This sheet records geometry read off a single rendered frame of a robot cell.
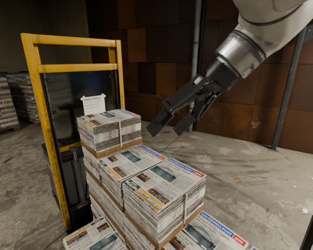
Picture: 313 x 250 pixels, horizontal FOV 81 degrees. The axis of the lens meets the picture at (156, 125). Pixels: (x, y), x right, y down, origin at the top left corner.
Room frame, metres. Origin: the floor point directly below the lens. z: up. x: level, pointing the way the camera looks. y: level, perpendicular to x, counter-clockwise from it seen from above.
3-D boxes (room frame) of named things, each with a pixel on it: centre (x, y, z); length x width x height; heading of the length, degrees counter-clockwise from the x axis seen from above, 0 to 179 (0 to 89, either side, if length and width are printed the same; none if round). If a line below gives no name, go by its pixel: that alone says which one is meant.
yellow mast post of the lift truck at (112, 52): (1.83, 0.38, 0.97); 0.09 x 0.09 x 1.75; 41
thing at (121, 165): (1.04, 0.16, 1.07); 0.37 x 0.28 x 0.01; 130
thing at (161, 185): (0.85, -0.06, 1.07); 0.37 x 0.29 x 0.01; 133
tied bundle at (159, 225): (0.84, -0.05, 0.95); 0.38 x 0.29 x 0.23; 133
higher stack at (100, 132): (1.29, 0.35, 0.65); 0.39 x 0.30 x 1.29; 131
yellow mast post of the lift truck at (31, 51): (1.40, 0.88, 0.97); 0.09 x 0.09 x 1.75; 41
